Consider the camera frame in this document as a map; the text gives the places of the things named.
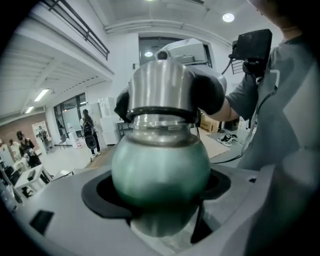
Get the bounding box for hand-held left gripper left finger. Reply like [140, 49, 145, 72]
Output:
[81, 171, 134, 226]

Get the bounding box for brown cardboard box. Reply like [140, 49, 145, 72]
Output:
[199, 113, 219, 133]

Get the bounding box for white cabinet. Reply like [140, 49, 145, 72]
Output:
[88, 96, 120, 146]

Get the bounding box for black balcony railing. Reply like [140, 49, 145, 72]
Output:
[39, 0, 111, 61]

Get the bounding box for black white sneakers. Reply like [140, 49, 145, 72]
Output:
[216, 133, 241, 148]

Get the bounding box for person's head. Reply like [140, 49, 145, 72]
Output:
[247, 0, 305, 42]

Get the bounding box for person's grey shirt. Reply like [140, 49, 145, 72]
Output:
[225, 33, 317, 173]

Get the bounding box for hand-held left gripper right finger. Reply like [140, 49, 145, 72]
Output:
[198, 172, 232, 201]

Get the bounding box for grey metal shelf unit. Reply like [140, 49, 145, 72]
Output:
[116, 121, 135, 141]

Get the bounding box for black chair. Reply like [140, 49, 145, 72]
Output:
[58, 133, 69, 151]

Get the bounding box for white red carton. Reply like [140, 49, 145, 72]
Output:
[67, 131, 84, 150]

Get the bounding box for black round bag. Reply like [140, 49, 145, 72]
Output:
[83, 134, 99, 151]

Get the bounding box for roll-up banner stand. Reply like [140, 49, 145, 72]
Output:
[31, 121, 52, 155]

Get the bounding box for green steel flask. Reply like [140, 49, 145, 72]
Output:
[111, 113, 211, 238]

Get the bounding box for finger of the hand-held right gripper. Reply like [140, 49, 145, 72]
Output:
[114, 86, 131, 124]
[190, 65, 228, 116]

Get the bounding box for large beige floor mat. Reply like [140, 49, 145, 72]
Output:
[198, 127, 231, 160]

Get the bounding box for person's right forearm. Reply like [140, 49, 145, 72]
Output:
[219, 96, 247, 123]

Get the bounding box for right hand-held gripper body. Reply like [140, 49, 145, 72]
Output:
[153, 37, 213, 70]

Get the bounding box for steel flask cap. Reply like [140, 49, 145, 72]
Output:
[126, 60, 201, 123]

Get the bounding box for small white table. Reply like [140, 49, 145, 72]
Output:
[13, 163, 52, 198]

